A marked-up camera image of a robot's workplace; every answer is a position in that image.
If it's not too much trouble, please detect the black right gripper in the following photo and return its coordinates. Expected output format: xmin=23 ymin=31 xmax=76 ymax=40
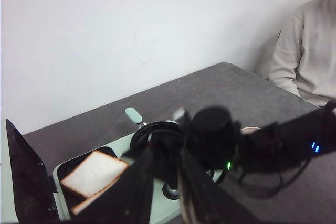
xmin=173 ymin=105 xmax=242 ymax=179

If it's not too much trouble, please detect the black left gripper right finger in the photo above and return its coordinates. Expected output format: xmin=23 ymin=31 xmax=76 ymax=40
xmin=178 ymin=148 xmax=260 ymax=223

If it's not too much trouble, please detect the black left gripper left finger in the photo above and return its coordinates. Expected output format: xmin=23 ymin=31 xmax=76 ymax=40
xmin=61 ymin=148 xmax=154 ymax=223

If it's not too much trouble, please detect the beige ribbed bowl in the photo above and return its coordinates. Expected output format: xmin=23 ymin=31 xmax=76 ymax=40
xmin=240 ymin=126 xmax=260 ymax=135

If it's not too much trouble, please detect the white bread slice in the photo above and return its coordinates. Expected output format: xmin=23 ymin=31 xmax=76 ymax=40
xmin=71 ymin=177 xmax=120 ymax=216
xmin=60 ymin=151 xmax=129 ymax=198

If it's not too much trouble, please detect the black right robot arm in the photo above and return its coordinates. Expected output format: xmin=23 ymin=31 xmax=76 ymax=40
xmin=173 ymin=101 xmax=335 ymax=173

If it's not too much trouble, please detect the mint green breakfast maker base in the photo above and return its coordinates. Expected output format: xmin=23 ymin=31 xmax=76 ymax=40
xmin=52 ymin=132 xmax=224 ymax=223

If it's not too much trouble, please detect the right silver control knob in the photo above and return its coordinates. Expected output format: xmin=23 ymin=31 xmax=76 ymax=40
xmin=162 ymin=180 xmax=179 ymax=200

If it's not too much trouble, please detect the small black frying pan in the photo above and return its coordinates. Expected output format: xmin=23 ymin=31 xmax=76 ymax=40
xmin=122 ymin=107 xmax=185 ymax=158

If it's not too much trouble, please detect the person in beige sweater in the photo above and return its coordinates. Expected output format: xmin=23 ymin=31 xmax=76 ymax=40
xmin=268 ymin=0 xmax=335 ymax=106

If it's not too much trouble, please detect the black cable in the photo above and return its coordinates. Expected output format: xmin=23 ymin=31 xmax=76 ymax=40
xmin=212 ymin=155 xmax=313 ymax=199

